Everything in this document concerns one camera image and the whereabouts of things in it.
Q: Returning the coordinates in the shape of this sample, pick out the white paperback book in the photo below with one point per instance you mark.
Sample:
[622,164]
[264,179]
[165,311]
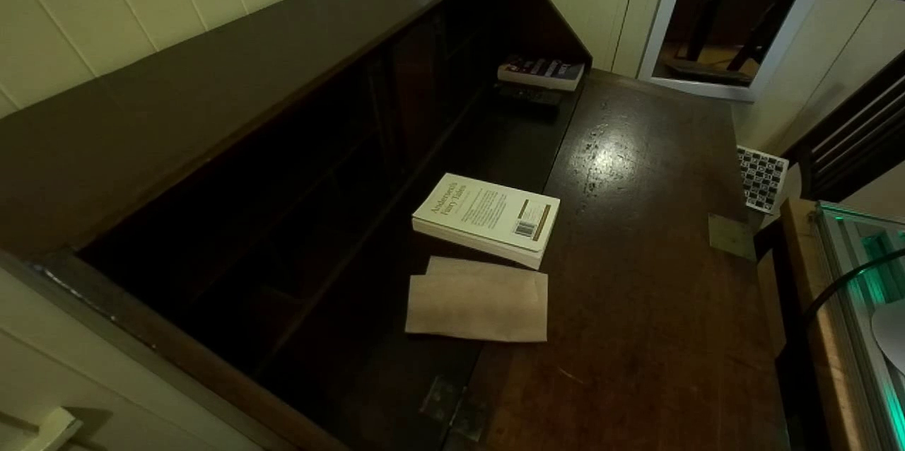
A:
[488,214]

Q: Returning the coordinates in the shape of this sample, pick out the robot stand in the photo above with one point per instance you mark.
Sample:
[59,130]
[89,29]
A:
[813,309]

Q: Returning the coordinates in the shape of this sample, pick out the white framed mirror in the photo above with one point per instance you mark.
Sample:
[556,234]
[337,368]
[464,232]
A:
[721,27]

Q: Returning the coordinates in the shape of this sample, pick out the small paper note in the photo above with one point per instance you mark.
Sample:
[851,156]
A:
[730,235]

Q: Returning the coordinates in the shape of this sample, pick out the dark wooden secretary desk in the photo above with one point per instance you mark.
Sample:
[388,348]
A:
[212,119]

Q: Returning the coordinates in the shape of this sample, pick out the black remote control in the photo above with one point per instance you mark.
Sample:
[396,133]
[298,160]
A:
[529,95]

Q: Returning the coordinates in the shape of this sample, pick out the dark wooden chair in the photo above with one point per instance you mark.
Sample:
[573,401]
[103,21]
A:
[848,147]

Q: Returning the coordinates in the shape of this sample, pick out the checkerboard calibration board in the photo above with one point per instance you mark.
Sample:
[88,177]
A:
[762,179]

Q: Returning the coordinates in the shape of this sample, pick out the brown paper envelope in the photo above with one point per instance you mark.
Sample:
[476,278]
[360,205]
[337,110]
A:
[481,302]

